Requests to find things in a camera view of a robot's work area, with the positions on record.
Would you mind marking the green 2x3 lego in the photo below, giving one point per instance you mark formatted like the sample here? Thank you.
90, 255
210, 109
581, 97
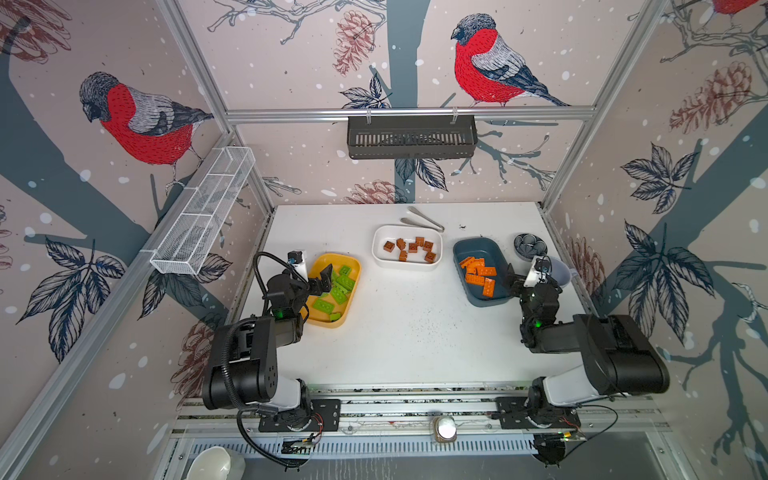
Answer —
345, 282
339, 295

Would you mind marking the round silver button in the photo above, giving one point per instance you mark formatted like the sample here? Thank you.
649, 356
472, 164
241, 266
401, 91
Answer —
445, 429

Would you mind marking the white bowl bottom left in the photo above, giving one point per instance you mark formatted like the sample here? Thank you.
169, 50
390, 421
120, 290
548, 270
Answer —
217, 463

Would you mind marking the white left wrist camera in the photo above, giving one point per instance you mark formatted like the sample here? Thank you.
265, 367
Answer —
297, 260

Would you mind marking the black hanging wire basket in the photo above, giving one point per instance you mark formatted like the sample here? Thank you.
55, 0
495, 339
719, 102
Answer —
411, 137

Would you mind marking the green 2x4 lego bottom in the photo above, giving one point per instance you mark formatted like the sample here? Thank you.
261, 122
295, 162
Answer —
323, 306

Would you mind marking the white wire mesh shelf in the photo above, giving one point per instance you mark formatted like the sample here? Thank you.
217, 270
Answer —
191, 237

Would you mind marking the dark patterned ceramic bowl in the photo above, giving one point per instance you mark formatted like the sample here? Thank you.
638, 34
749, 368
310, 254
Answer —
527, 246

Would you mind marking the white plastic bin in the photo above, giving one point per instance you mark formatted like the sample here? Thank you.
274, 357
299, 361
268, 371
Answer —
407, 247

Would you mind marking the metal tongs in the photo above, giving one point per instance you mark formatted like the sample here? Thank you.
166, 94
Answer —
418, 219

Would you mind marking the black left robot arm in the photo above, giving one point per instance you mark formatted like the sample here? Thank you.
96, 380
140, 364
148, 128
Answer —
242, 369

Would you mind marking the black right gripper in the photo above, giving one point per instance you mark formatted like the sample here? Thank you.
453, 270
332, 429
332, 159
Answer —
510, 280

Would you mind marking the yellow plastic bin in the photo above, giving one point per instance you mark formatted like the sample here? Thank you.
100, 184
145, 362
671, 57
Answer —
337, 260

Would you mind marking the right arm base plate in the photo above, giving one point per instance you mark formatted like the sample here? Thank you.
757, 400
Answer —
519, 413

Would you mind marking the green 2x3 lego top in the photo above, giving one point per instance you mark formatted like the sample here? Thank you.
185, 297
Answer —
339, 295

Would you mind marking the lavender plastic bowl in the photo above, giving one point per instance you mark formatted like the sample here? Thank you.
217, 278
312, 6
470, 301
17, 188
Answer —
560, 272

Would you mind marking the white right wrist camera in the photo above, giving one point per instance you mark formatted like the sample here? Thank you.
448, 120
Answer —
540, 272

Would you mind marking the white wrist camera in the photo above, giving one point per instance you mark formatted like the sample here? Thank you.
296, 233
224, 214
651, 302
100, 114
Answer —
297, 260
540, 272

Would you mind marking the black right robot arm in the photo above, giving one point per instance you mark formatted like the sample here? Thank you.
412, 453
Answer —
616, 357

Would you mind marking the orange 2x3 lego brick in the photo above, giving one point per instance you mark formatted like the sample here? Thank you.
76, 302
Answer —
486, 271

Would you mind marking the teal plastic bin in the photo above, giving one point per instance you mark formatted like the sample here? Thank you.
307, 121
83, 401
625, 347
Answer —
481, 247

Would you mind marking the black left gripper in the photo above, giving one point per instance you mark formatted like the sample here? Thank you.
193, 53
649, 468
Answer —
324, 284

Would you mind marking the orange 2x4 lego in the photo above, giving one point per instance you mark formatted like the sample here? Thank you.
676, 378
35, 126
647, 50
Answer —
473, 279
477, 263

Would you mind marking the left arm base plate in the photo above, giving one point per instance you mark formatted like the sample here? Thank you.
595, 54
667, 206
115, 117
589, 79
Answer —
323, 415

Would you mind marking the orange curved lego piece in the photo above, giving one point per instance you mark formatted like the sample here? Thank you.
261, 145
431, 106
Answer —
467, 261

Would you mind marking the orange 2x4 lego bottom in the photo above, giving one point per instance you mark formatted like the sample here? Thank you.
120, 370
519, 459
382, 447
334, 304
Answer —
473, 279

